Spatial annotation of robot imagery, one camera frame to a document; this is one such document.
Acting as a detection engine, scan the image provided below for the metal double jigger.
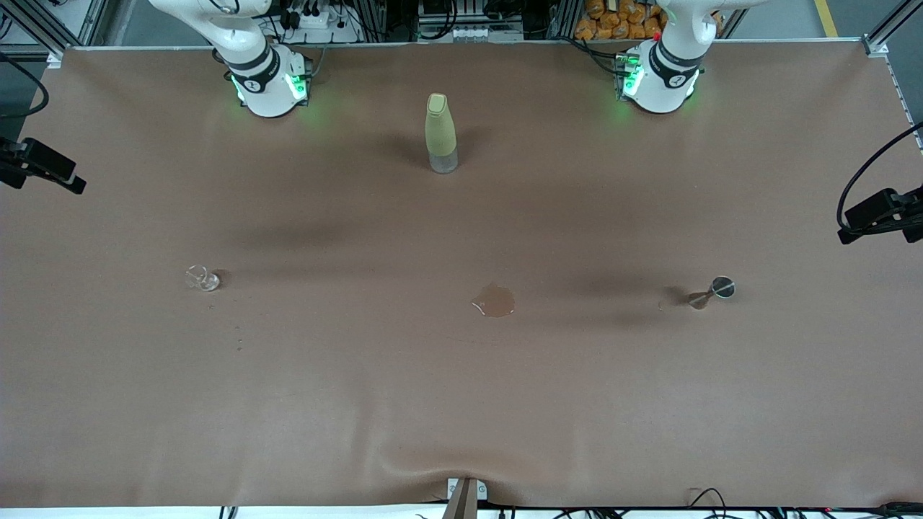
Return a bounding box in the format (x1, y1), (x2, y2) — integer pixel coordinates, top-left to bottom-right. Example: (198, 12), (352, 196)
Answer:
(686, 276), (736, 311)

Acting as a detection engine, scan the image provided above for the clear glass measuring beaker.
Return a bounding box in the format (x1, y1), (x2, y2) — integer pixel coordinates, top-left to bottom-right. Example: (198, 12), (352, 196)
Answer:
(185, 265), (221, 293)

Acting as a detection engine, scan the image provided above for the white power strip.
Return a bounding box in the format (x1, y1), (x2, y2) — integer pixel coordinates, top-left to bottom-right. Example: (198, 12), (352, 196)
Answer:
(280, 6), (360, 43)

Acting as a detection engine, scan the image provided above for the orange snack bag pile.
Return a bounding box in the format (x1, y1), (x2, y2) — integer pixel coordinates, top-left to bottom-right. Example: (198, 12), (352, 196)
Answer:
(575, 0), (668, 40)

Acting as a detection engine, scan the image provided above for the brown liquid puddle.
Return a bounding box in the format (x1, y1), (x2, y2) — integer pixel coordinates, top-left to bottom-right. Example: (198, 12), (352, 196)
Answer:
(472, 282), (517, 319)

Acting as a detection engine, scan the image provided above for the green bottle with clear base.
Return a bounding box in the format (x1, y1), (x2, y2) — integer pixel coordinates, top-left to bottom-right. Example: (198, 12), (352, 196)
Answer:
(424, 92), (459, 174)

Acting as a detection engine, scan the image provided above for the brown table cover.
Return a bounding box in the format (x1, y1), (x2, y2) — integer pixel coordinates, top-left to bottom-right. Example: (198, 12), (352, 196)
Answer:
(0, 40), (923, 509)

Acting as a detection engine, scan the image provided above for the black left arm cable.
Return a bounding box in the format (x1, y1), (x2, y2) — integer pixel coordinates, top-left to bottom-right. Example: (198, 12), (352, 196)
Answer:
(836, 121), (923, 224)

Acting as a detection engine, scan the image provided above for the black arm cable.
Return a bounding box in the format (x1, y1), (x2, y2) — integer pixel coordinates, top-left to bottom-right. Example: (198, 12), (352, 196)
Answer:
(836, 121), (923, 224)
(0, 52), (49, 121)

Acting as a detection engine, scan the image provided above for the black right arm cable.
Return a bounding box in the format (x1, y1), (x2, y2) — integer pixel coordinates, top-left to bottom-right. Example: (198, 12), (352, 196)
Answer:
(0, 52), (49, 121)

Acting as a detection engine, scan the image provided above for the aluminium frame post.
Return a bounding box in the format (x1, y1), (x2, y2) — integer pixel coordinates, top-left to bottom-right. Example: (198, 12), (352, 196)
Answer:
(11, 0), (67, 69)
(863, 0), (923, 57)

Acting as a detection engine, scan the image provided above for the black cable loop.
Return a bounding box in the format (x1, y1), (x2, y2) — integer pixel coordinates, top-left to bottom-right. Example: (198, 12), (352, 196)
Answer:
(689, 488), (729, 519)

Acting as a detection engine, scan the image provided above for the metal table edge bracket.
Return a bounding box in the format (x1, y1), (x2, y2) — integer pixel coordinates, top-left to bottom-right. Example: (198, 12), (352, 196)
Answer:
(446, 477), (488, 519)

